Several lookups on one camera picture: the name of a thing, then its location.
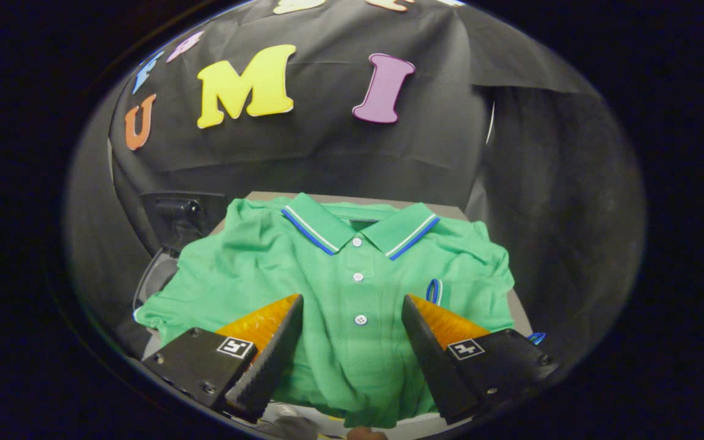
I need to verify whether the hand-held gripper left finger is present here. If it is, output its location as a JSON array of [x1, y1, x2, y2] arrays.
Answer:
[[142, 293, 304, 424]]

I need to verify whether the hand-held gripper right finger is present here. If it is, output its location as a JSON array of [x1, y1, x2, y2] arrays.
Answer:
[[401, 294, 559, 425]]

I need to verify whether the green polo shirt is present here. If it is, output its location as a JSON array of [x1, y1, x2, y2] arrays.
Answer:
[[134, 193, 516, 428]]

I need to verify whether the dark washing machine lid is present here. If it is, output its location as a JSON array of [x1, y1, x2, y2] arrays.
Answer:
[[140, 191, 229, 252]]

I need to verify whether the beige cabinet with dark top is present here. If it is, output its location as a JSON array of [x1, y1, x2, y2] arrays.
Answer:
[[144, 191, 534, 428]]

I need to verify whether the black backdrop cloth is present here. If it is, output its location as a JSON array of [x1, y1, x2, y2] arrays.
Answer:
[[64, 0, 647, 367]]

